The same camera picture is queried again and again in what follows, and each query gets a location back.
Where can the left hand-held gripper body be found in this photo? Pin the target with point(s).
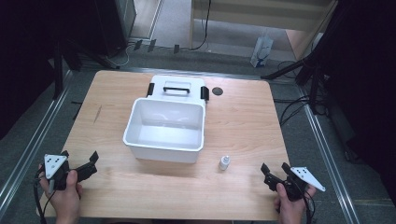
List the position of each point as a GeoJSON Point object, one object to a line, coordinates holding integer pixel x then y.
{"type": "Point", "coordinates": [53, 165]}

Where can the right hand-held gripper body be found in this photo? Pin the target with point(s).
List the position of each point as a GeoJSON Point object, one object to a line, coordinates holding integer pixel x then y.
{"type": "Point", "coordinates": [299, 182]}

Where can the small white bottle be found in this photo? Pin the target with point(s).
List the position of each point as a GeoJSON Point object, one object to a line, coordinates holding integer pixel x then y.
{"type": "Point", "coordinates": [224, 163]}

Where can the white plastic storage box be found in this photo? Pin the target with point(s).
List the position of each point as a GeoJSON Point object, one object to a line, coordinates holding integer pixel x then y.
{"type": "Point", "coordinates": [165, 129]}

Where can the person's right hand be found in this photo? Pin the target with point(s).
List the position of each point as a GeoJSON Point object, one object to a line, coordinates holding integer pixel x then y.
{"type": "Point", "coordinates": [291, 208]}

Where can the person's left hand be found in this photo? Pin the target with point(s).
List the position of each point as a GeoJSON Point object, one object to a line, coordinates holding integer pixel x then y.
{"type": "Point", "coordinates": [66, 199]}

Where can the black metal stand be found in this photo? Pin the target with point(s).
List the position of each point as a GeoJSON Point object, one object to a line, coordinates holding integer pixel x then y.
{"type": "Point", "coordinates": [58, 71]}

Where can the black round table grommet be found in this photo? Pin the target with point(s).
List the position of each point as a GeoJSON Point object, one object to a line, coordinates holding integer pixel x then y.
{"type": "Point", "coordinates": [217, 91]}

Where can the black tripod stand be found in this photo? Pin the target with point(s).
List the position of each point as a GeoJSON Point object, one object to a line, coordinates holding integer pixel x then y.
{"type": "Point", "coordinates": [299, 67]}

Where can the white and blue bag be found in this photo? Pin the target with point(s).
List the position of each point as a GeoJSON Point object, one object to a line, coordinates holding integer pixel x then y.
{"type": "Point", "coordinates": [261, 51]}

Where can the black tape strip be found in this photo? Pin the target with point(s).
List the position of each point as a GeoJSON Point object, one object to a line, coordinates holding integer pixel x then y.
{"type": "Point", "coordinates": [138, 44]}
{"type": "Point", "coordinates": [151, 45]}
{"type": "Point", "coordinates": [176, 48]}

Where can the dark cabinet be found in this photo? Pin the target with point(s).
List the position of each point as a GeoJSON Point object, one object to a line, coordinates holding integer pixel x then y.
{"type": "Point", "coordinates": [116, 25]}

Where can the light wooden furniture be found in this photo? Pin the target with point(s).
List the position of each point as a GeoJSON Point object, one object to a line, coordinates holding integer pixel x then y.
{"type": "Point", "coordinates": [264, 18]}

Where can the metal floor rail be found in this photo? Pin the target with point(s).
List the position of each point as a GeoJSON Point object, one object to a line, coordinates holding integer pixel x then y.
{"type": "Point", "coordinates": [330, 155]}
{"type": "Point", "coordinates": [31, 146]}

